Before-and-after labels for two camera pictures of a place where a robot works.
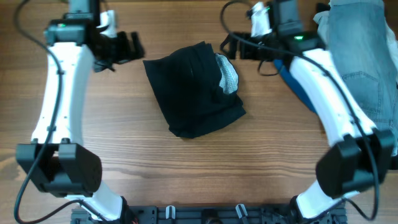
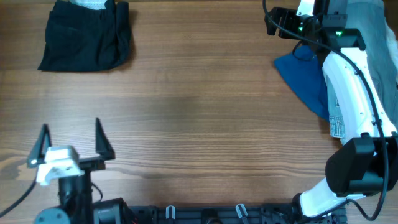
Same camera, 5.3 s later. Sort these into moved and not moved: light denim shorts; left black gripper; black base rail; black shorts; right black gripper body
Moved: black shorts; left black gripper; right black gripper body
Not moved: light denim shorts; black base rail
